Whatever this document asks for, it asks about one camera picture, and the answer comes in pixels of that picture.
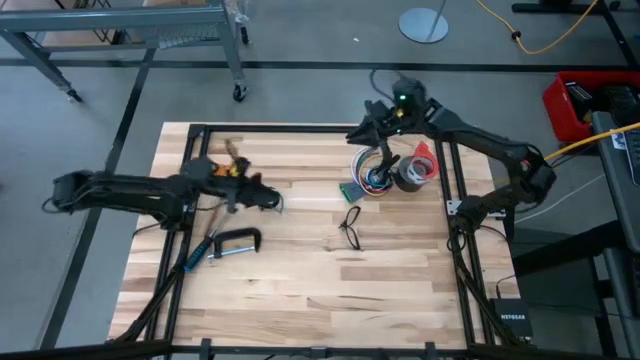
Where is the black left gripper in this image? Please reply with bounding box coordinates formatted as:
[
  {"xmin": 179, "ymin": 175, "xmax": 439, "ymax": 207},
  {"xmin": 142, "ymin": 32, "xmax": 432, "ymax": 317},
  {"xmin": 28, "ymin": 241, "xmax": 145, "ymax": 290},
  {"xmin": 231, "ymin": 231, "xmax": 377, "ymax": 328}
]
[{"xmin": 217, "ymin": 174, "xmax": 282, "ymax": 211}]

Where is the white cable coil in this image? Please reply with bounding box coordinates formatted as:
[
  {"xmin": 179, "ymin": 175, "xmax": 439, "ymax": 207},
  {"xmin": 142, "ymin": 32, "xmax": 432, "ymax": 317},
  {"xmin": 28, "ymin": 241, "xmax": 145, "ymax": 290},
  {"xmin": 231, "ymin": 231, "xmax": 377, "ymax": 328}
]
[{"xmin": 349, "ymin": 145, "xmax": 381, "ymax": 197}]

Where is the green edged grey pad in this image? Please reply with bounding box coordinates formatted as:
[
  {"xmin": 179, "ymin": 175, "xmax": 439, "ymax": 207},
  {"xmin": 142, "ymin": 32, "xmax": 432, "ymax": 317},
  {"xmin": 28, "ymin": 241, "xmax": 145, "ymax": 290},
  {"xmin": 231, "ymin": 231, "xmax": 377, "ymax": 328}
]
[{"xmin": 338, "ymin": 179, "xmax": 367, "ymax": 205}]

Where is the grey desk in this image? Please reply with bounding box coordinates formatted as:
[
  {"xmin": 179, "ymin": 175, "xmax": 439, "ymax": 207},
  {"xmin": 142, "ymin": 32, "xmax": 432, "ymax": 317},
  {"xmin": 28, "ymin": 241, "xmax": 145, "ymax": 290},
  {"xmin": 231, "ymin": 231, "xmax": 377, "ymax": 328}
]
[{"xmin": 591, "ymin": 110, "xmax": 640, "ymax": 360}]

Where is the black aluminium rig frame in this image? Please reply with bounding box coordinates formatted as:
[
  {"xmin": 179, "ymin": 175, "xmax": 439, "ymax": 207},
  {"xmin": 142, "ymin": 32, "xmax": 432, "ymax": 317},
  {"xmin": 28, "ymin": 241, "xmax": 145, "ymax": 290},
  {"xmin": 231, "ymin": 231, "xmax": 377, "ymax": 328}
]
[{"xmin": 0, "ymin": 122, "xmax": 640, "ymax": 360}]

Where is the black box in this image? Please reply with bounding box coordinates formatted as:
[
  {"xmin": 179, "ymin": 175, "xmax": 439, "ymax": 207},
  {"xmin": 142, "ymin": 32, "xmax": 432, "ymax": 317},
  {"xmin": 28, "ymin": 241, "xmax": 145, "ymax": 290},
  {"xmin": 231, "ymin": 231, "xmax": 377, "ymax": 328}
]
[{"xmin": 392, "ymin": 154, "xmax": 429, "ymax": 195}]

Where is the red cable coil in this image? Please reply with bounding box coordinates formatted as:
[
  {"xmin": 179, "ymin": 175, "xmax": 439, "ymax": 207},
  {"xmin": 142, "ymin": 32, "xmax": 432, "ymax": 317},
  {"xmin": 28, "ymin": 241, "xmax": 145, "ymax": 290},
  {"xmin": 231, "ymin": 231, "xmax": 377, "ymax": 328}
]
[{"xmin": 359, "ymin": 164, "xmax": 399, "ymax": 197}]

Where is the red tape roll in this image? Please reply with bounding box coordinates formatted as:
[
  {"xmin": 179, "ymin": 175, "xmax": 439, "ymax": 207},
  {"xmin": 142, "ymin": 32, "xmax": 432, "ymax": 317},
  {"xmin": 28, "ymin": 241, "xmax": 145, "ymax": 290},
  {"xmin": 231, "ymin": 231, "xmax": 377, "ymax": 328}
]
[{"xmin": 410, "ymin": 141, "xmax": 441, "ymax": 182}]

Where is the red plastic bin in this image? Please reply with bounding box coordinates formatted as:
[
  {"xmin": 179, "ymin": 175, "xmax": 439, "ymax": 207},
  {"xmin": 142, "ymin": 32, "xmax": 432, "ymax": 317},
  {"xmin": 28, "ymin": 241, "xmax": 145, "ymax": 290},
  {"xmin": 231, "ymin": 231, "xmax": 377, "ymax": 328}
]
[{"xmin": 542, "ymin": 69, "xmax": 640, "ymax": 145}]

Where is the blue cable coil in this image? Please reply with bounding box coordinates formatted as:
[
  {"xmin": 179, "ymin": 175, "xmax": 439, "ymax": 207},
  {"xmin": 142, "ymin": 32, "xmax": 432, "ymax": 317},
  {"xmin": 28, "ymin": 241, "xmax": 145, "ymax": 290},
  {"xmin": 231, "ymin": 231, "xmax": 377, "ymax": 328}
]
[{"xmin": 364, "ymin": 167, "xmax": 396, "ymax": 194}]

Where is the yellow extension cord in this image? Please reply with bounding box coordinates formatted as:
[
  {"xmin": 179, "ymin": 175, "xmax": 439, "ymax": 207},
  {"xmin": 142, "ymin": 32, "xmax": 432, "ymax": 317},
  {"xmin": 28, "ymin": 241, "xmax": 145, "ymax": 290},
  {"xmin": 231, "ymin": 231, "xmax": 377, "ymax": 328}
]
[
  {"xmin": 543, "ymin": 121, "xmax": 640, "ymax": 162},
  {"xmin": 474, "ymin": 0, "xmax": 600, "ymax": 56}
]

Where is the round grey stand base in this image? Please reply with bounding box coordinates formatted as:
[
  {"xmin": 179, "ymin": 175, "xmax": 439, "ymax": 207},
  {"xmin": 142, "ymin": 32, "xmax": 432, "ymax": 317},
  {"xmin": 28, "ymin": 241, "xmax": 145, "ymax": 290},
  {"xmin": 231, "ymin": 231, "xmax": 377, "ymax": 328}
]
[{"xmin": 398, "ymin": 0, "xmax": 450, "ymax": 45}]

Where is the wood and blue handled tool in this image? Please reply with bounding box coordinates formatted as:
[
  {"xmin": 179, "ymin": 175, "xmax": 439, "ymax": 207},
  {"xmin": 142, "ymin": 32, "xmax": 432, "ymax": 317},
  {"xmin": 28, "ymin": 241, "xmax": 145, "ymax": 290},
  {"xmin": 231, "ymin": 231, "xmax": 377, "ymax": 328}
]
[{"xmin": 182, "ymin": 204, "xmax": 225, "ymax": 274}]

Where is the orange handled screwdriver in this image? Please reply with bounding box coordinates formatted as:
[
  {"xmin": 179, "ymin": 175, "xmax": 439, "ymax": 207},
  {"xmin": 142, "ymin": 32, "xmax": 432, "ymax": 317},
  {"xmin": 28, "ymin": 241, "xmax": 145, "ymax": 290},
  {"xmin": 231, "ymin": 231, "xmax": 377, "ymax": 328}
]
[{"xmin": 212, "ymin": 137, "xmax": 252, "ymax": 182}]

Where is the black Netgear router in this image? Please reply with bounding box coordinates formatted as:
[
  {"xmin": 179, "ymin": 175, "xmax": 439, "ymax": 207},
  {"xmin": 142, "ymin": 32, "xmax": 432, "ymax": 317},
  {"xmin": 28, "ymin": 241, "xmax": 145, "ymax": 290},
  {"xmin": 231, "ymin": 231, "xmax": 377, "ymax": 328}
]
[{"xmin": 488, "ymin": 297, "xmax": 535, "ymax": 339}]

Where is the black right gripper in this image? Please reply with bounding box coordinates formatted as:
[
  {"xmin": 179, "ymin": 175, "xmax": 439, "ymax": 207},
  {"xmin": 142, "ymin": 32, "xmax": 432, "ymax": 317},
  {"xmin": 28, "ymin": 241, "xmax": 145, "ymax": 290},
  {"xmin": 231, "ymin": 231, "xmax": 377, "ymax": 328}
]
[{"xmin": 344, "ymin": 99, "xmax": 401, "ymax": 148}]

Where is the yellow cable coil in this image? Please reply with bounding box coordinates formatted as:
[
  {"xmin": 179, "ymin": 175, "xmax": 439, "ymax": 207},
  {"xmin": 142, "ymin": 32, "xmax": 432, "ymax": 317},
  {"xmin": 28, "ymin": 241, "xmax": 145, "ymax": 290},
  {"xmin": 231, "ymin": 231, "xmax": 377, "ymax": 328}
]
[{"xmin": 352, "ymin": 149, "xmax": 396, "ymax": 197}]

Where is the white printed tape roll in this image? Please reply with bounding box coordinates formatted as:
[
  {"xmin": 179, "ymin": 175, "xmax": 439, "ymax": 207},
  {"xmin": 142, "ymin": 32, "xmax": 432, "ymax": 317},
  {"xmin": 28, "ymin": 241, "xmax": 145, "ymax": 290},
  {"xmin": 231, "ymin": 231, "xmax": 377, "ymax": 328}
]
[{"xmin": 398, "ymin": 155, "xmax": 429, "ymax": 184}]

